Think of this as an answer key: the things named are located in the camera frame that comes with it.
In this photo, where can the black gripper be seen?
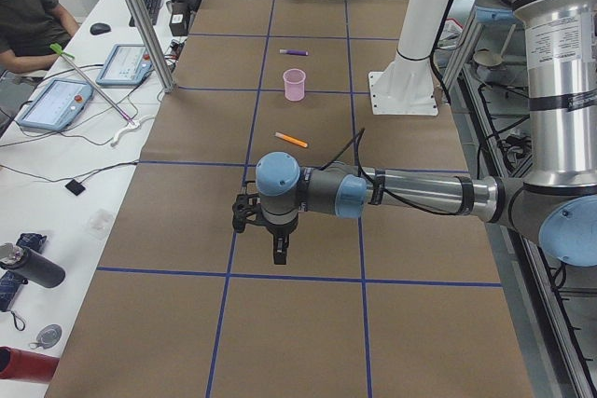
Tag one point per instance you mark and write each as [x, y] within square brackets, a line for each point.
[279, 231]

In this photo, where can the purple highlighter pen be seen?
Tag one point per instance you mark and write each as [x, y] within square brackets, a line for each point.
[294, 52]

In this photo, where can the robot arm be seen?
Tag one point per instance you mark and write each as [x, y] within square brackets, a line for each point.
[554, 205]

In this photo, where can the orange highlighter pen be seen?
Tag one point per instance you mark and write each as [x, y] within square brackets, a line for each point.
[290, 139]

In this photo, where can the pink mesh pen holder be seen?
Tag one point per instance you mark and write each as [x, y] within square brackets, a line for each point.
[294, 81]

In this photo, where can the black cardboard box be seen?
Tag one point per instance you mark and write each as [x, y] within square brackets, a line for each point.
[182, 15]

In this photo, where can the clear plastic lid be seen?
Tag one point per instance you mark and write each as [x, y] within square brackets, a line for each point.
[100, 224]

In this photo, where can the far blue teach pendant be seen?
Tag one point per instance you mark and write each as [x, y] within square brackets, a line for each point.
[127, 65]

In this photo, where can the blue teach pendant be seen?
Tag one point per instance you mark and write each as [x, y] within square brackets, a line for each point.
[56, 106]
[127, 65]

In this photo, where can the black computer mouse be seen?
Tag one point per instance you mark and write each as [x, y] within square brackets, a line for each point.
[100, 28]

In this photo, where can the small black square device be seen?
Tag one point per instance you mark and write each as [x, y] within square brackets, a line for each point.
[75, 187]

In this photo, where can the black water bottle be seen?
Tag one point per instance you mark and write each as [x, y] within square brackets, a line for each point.
[35, 267]

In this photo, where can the round grey key fob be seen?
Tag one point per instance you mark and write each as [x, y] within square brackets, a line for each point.
[47, 337]

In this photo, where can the reacher grabber tool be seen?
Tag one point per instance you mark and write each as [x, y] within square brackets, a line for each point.
[132, 123]

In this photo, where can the near blue teach pendant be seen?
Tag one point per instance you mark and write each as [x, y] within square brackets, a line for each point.
[56, 106]

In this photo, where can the person in green shirt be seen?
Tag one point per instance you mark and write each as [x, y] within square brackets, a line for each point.
[28, 29]

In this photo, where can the folded blue umbrella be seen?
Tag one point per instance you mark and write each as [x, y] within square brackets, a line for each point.
[12, 279]

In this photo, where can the red bottle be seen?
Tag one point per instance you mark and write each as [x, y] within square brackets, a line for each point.
[27, 366]

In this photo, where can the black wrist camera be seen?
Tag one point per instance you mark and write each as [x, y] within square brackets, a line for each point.
[246, 211]

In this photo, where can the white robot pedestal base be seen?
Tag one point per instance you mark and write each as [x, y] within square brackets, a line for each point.
[406, 86]

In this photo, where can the aluminium frame post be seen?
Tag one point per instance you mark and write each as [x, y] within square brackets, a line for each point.
[150, 39]

